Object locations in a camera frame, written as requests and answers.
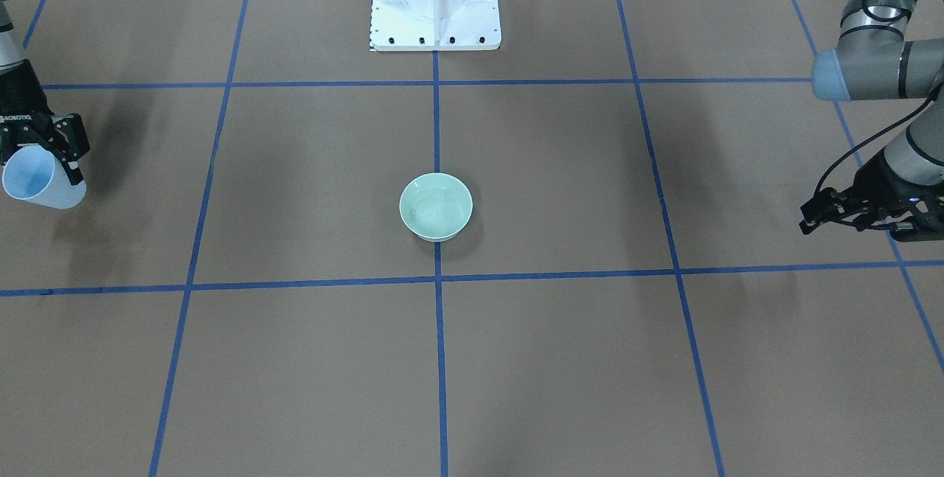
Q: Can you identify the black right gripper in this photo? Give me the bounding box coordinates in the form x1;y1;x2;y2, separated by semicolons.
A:
1;60;91;186

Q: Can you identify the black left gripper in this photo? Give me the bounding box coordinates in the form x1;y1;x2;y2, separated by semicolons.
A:
799;151;943;243

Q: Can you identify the light blue plastic cup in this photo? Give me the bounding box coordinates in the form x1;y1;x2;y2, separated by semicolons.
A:
2;145;87;209

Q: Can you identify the pale green ceramic bowl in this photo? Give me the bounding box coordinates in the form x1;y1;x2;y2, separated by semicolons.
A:
398;173;474;243

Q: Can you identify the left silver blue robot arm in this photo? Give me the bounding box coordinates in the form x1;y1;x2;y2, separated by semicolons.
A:
799;0;943;243

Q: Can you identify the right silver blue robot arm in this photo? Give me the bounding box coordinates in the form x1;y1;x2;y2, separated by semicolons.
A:
1;0;91;186

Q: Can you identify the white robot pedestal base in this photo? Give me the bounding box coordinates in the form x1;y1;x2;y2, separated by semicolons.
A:
369;0;502;52

